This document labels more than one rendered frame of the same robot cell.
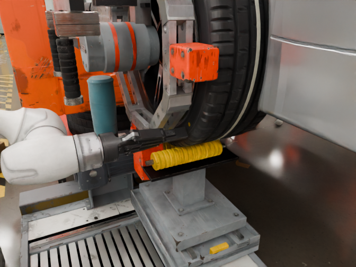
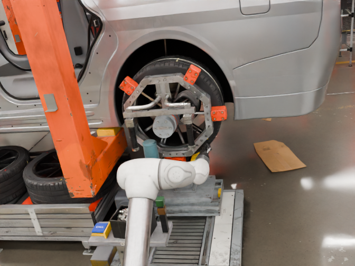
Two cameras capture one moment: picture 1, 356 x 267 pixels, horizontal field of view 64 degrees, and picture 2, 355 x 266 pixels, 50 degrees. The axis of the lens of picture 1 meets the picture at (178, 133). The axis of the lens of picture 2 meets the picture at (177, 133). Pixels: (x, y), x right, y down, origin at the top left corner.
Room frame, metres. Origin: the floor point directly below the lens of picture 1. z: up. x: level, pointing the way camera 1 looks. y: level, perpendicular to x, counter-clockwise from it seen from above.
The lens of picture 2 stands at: (-0.55, 1.79, 1.71)
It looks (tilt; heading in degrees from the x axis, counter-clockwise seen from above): 24 degrees down; 310
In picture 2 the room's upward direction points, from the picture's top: 9 degrees counter-clockwise
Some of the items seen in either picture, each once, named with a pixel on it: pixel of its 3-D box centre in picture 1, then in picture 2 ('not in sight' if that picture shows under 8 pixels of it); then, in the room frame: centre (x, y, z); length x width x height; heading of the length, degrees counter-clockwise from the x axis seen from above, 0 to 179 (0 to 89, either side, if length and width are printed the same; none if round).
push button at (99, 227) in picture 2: not in sight; (100, 228); (0.93, 0.80, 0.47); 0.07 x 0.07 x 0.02; 26
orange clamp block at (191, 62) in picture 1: (192, 61); (218, 113); (0.62, -0.03, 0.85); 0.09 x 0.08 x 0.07; 26
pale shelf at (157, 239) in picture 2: not in sight; (130, 233); (0.77, 0.73, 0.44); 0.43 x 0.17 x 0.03; 26
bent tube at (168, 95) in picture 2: not in sight; (176, 95); (0.76, 0.18, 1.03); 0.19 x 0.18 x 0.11; 116
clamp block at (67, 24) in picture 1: (76, 23); (188, 116); (0.66, 0.22, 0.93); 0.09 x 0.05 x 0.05; 116
